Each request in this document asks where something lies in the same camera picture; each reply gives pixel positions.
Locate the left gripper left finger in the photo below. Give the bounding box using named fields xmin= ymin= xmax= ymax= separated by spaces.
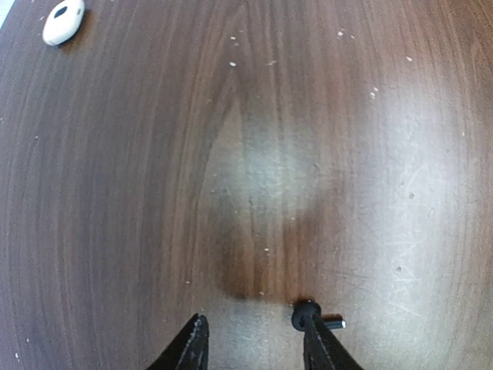
xmin=147 ymin=314 xmax=210 ymax=370

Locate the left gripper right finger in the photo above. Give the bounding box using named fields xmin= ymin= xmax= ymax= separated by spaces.
xmin=304 ymin=314 xmax=363 ymax=370

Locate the black earbud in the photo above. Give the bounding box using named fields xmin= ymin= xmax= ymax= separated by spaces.
xmin=291 ymin=299 xmax=347 ymax=332

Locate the white charging case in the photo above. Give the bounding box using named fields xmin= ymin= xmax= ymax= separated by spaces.
xmin=42 ymin=0 xmax=86 ymax=46

